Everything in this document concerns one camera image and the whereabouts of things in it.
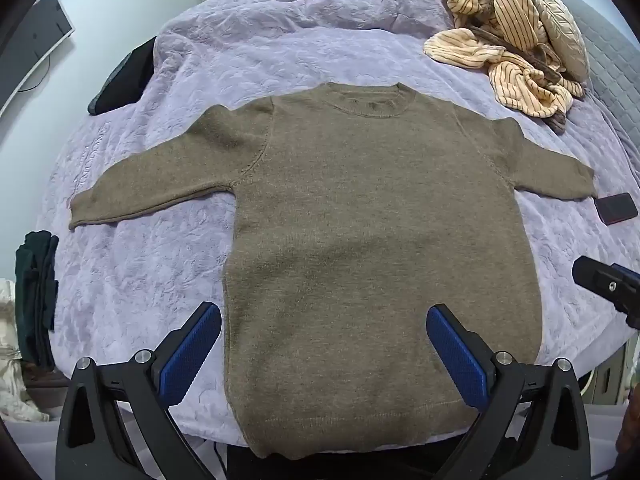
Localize wall-mounted monitor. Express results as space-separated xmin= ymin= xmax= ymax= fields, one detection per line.
xmin=0 ymin=0 xmax=76 ymax=111

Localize white crumpled cloth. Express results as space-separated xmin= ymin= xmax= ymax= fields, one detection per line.
xmin=0 ymin=279 xmax=51 ymax=423

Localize dark green folded clothes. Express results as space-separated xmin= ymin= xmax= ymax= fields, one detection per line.
xmin=14 ymin=230 xmax=60 ymax=368

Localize grey quilted headboard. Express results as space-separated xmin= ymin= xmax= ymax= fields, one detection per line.
xmin=535 ymin=0 xmax=640 ymax=171

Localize beige leaf pattern pillow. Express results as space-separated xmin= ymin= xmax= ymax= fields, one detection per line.
xmin=527 ymin=0 xmax=591 ymax=83

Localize olive brown knit sweater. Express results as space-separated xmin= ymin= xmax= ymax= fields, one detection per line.
xmin=68 ymin=81 xmax=598 ymax=460

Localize beige striped garment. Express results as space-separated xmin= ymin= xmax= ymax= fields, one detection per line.
xmin=423 ymin=0 xmax=586 ymax=136

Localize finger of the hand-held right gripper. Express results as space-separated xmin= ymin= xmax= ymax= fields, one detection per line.
xmin=571 ymin=255 xmax=640 ymax=332

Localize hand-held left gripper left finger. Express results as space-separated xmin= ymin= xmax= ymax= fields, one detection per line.
xmin=54 ymin=301 xmax=222 ymax=480

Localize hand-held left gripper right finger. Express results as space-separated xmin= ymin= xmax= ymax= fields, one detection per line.
xmin=425 ymin=302 xmax=593 ymax=480

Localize black cushion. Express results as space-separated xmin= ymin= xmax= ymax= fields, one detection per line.
xmin=88 ymin=37 xmax=157 ymax=116

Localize lavender embossed blanket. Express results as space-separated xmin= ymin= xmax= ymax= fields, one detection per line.
xmin=34 ymin=0 xmax=640 ymax=443

